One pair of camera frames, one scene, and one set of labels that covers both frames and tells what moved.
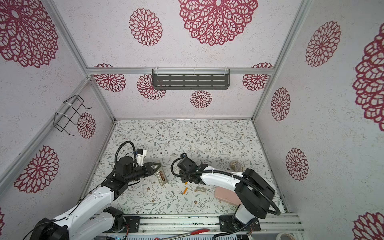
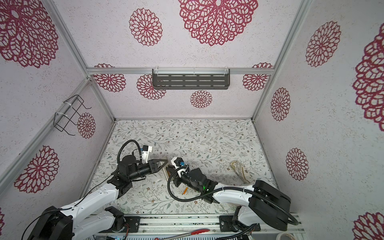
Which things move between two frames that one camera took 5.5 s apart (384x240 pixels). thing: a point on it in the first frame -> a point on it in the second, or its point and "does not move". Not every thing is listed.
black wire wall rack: [70, 114] does not move
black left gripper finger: [152, 167] -> [158, 169]
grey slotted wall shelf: [190, 78] does not move
